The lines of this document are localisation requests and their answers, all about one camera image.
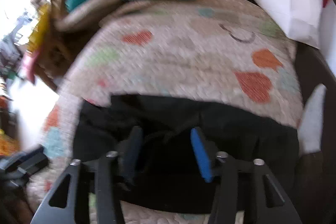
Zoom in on beige padded mat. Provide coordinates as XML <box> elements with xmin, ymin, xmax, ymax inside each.
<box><xmin>54</xmin><ymin>0</ymin><xmax>122</xmax><ymax>32</ymax></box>

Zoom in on black pants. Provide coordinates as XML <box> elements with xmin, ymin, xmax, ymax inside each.
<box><xmin>72</xmin><ymin>94</ymin><xmax>299</xmax><ymax>214</ymax></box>

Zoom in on pink cushion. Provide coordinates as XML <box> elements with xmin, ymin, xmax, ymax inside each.
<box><xmin>22</xmin><ymin>50</ymin><xmax>40</xmax><ymax>85</ymax></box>

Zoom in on yellow plastic bag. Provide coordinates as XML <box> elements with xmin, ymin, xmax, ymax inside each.
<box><xmin>27</xmin><ymin>2</ymin><xmax>52</xmax><ymax>53</ymax></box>

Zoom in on wooden chair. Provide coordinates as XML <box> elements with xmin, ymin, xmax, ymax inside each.
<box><xmin>33</xmin><ymin>19</ymin><xmax>81</xmax><ymax>91</ymax></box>

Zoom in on quilted heart pattern bedspread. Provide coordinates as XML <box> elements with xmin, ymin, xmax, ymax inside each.
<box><xmin>28</xmin><ymin>0</ymin><xmax>302</xmax><ymax>223</ymax></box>

